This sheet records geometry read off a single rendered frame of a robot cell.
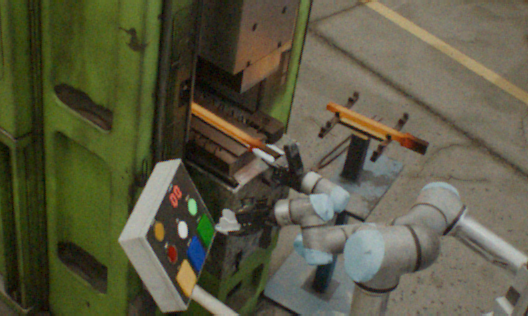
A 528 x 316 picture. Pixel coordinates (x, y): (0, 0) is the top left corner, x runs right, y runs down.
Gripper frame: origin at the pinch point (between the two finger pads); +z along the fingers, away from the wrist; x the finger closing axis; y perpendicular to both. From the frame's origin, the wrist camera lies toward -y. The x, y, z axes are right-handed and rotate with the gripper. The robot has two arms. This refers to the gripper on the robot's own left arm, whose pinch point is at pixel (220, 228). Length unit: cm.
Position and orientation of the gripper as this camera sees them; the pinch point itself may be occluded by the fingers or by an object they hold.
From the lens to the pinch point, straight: 251.7
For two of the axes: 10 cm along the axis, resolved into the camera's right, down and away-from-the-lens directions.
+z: -8.8, 1.8, 4.3
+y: -3.9, -7.8, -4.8
